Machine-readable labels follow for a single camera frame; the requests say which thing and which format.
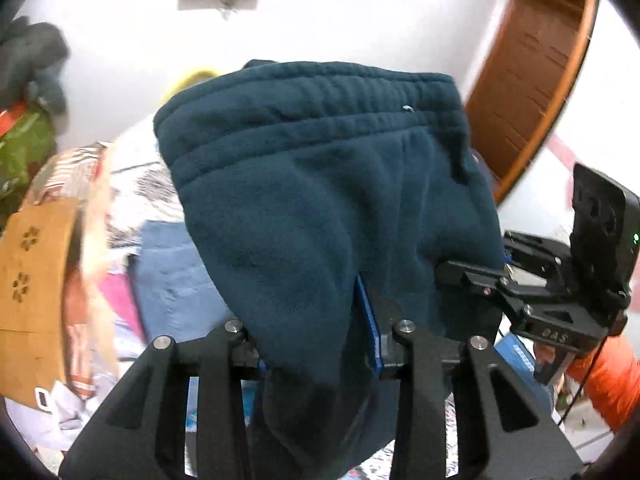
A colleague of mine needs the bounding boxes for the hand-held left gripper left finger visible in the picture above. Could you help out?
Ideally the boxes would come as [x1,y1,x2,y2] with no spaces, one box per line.
[57,317,266,480]

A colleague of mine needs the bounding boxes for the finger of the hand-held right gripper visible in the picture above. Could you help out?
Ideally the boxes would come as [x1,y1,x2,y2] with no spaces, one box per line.
[502,230,573,288]
[434,259,531,312]

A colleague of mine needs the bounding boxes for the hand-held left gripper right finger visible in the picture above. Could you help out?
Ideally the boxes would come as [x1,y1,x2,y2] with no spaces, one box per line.
[355,277,583,480]

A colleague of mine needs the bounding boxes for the dark teal fleece pants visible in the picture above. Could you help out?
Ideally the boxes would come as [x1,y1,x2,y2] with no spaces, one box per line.
[152,59,506,480]

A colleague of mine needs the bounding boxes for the person's right forearm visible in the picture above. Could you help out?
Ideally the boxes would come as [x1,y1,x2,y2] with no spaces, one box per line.
[565,332,640,431]

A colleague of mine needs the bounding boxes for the blue jeans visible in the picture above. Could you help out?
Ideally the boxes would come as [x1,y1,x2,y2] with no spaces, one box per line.
[125,220,236,347]

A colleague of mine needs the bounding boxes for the brown wooden door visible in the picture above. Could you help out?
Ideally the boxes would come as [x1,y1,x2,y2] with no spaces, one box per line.
[462,0,601,206]

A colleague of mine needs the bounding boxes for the wooden lap desk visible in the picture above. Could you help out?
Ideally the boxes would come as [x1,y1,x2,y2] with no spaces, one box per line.
[0,195,81,401]

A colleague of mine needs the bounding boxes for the striped cloth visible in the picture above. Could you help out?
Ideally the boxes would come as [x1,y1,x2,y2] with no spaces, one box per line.
[22,142,108,206]

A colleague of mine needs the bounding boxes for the yellow foam arch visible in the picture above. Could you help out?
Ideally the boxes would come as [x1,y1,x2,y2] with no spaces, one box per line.
[162,66,218,101]

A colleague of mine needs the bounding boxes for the green patterned storage bag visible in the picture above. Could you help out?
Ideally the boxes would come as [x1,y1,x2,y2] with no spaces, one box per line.
[0,102,58,231]

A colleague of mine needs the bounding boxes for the orange box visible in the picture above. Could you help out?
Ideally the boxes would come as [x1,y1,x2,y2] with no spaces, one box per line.
[0,100,28,136]

